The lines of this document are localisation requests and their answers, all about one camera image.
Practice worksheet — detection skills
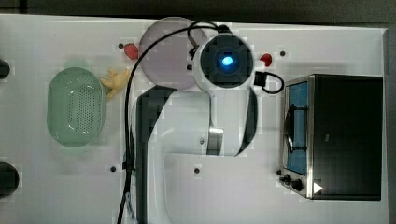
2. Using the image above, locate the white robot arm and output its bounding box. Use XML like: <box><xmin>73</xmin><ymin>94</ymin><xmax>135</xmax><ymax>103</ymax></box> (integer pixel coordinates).
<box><xmin>134</xmin><ymin>34</ymin><xmax>258</xmax><ymax>224</ymax></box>

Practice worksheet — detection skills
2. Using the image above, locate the black toaster oven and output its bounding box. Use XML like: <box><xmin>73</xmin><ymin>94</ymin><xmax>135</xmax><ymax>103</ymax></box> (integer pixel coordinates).
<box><xmin>276</xmin><ymin>74</ymin><xmax>383</xmax><ymax>201</ymax></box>

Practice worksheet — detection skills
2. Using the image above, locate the large grey plate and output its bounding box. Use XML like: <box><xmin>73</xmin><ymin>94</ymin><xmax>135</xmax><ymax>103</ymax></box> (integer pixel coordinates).
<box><xmin>139</xmin><ymin>17</ymin><xmax>195</xmax><ymax>90</ymax></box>

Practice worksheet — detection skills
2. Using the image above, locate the green measuring cup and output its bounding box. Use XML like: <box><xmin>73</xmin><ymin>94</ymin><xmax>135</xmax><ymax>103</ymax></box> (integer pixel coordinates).
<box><xmin>122</xmin><ymin>150</ymin><xmax>135</xmax><ymax>179</ymax></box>

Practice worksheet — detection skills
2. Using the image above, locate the small red toy fruit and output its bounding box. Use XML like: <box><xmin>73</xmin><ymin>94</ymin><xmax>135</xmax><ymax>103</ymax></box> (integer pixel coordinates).
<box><xmin>260</xmin><ymin>53</ymin><xmax>273</xmax><ymax>67</ymax></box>

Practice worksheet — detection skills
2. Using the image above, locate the yellow toy banana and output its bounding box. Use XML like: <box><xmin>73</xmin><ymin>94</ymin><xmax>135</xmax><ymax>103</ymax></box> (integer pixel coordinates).
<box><xmin>99</xmin><ymin>69</ymin><xmax>131</xmax><ymax>101</ymax></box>

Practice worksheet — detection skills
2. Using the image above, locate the red toy strawberry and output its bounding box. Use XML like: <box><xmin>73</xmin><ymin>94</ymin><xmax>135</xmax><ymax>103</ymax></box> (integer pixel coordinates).
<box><xmin>123</xmin><ymin>43</ymin><xmax>139</xmax><ymax>60</ymax></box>

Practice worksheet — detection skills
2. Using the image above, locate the green perforated colander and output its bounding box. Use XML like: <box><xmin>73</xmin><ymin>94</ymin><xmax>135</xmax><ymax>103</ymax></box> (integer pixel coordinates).
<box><xmin>47</xmin><ymin>64</ymin><xmax>106</xmax><ymax>147</ymax></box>

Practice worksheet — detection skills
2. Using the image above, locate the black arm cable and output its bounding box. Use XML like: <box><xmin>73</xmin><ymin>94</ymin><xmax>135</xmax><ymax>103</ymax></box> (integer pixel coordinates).
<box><xmin>116</xmin><ymin>21</ymin><xmax>233</xmax><ymax>224</ymax></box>

